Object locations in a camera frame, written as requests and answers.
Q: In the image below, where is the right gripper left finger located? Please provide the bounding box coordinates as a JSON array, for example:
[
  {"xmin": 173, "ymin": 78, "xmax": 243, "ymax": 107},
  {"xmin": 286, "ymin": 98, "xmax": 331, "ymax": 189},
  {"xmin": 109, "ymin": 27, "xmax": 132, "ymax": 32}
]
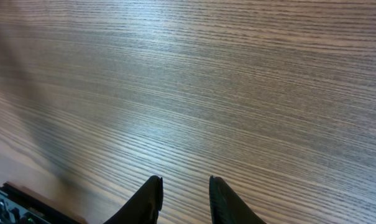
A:
[{"xmin": 104, "ymin": 175, "xmax": 163, "ymax": 224}]

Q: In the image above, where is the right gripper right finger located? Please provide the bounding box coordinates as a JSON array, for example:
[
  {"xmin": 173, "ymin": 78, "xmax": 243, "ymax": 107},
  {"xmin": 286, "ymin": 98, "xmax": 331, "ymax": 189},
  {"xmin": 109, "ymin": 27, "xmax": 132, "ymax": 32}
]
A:
[{"xmin": 209, "ymin": 175, "xmax": 265, "ymax": 224}]

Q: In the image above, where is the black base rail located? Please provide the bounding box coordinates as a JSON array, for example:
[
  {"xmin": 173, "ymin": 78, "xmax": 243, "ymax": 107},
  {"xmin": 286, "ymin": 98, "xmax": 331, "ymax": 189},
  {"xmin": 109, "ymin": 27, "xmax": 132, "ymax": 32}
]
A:
[{"xmin": 0, "ymin": 183, "xmax": 79, "ymax": 224}]

